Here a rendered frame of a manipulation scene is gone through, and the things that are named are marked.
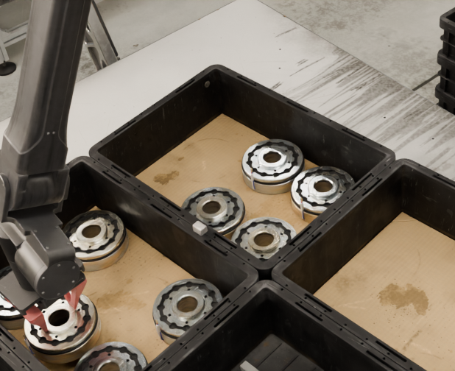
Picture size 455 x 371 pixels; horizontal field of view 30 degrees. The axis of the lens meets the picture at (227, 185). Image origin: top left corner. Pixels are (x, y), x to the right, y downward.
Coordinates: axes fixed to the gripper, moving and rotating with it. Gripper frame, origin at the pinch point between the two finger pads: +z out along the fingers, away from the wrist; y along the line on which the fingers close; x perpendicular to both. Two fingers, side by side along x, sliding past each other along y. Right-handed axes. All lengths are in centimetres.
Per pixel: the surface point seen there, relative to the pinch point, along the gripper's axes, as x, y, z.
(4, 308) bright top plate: 9.6, -3.9, 3.3
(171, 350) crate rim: -19.0, 5.6, -4.2
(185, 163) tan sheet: 14.9, 35.9, 7.0
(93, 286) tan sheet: 5.0, 8.4, 6.3
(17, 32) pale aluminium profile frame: 182, 85, 80
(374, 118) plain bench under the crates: 7, 77, 21
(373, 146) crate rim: -14, 51, -3
